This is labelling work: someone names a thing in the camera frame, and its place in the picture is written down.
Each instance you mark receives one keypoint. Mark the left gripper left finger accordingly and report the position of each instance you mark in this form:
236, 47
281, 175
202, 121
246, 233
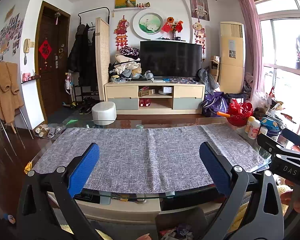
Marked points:
79, 176

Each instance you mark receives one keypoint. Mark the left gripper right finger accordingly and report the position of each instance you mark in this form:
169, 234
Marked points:
218, 168

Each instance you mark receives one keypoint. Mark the black trash bin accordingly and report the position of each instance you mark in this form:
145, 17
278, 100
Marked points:
190, 223

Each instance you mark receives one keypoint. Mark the right hand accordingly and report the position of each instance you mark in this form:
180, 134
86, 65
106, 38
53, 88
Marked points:
286, 198

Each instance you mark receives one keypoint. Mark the left hand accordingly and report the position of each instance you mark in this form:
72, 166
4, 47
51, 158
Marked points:
144, 237

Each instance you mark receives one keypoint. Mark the grey woven table cloth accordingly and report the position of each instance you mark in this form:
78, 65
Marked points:
149, 160

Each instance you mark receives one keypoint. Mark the red plastic basket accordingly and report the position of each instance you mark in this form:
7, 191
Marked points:
239, 113

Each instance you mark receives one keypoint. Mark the purple bag on floor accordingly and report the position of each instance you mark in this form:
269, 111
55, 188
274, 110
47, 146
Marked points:
213, 103

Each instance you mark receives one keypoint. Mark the white round stool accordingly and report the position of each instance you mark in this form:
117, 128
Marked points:
104, 113

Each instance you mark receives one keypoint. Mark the beige TV cabinet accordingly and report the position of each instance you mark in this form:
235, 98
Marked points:
155, 98

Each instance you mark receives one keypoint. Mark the brown coat on chair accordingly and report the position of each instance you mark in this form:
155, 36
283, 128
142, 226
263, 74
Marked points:
10, 95

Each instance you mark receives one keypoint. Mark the pink curtain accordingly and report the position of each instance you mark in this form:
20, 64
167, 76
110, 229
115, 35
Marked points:
254, 35

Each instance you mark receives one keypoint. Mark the beige standing air conditioner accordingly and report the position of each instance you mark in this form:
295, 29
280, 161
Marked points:
232, 57

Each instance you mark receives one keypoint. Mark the black television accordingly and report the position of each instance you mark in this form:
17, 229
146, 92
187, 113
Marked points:
170, 58

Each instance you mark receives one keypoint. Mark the brown wooden door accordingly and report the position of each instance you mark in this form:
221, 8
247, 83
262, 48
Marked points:
51, 54

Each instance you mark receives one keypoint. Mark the round lotus wall picture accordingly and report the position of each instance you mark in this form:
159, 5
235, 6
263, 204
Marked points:
147, 24

